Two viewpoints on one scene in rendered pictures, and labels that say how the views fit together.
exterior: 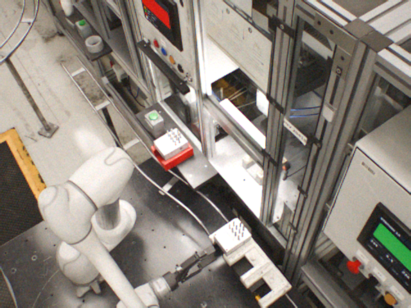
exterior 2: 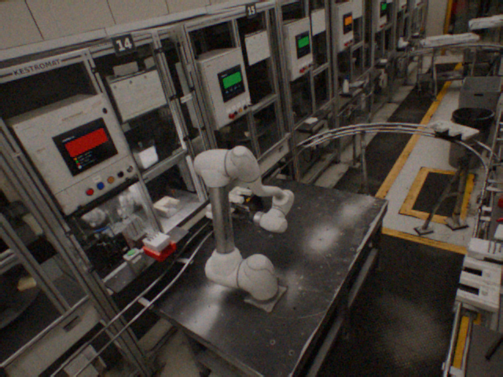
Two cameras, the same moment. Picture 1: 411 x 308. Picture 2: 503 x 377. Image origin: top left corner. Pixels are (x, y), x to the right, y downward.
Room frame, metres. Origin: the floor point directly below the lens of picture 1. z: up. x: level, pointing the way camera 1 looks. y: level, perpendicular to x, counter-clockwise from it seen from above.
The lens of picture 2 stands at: (1.05, 1.75, 2.11)
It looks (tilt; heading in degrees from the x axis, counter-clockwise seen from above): 31 degrees down; 251
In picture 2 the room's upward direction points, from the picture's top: 12 degrees counter-clockwise
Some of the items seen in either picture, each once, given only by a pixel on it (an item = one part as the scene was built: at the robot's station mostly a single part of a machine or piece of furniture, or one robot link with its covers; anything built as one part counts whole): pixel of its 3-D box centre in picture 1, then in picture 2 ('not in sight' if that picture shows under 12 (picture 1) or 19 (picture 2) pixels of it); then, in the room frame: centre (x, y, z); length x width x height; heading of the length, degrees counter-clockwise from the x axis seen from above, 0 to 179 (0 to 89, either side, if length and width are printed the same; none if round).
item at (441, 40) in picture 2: not in sight; (446, 63); (-4.29, -2.27, 0.48); 0.88 x 0.56 x 0.96; 137
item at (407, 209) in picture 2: not in sight; (438, 192); (-1.60, -0.12, 0.01); 1.00 x 0.55 x 0.01; 29
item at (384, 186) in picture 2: not in sight; (416, 107); (-3.37, -1.99, 0.01); 5.85 x 0.59 x 0.01; 29
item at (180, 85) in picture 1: (162, 63); (108, 194); (1.28, 0.12, 1.37); 0.36 x 0.04 x 0.04; 29
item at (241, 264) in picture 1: (248, 264); (230, 205); (0.61, -0.13, 0.84); 0.36 x 0.14 x 0.10; 29
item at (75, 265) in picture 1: (78, 256); (258, 274); (0.72, 0.59, 0.85); 0.18 x 0.16 x 0.22; 136
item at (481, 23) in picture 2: not in sight; (482, 44); (-5.60, -2.55, 0.48); 0.84 x 0.58 x 0.97; 37
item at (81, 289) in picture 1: (88, 273); (266, 289); (0.70, 0.59, 0.71); 0.22 x 0.18 x 0.06; 29
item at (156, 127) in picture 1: (157, 124); (134, 260); (1.30, 0.21, 0.97); 0.08 x 0.08 x 0.12; 29
